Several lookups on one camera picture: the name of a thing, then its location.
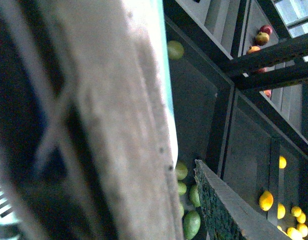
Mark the black fruit display tray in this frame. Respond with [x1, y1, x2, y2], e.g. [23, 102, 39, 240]
[166, 14, 236, 240]

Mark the light teal plastic basket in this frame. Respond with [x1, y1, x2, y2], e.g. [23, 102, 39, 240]
[0, 0, 179, 231]

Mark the green lime far back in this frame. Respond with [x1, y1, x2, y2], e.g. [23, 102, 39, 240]
[167, 40, 184, 60]

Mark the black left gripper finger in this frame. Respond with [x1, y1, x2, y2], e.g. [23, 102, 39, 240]
[194, 159, 289, 240]

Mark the brown basket handle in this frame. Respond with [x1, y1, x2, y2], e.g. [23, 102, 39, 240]
[0, 0, 183, 240]

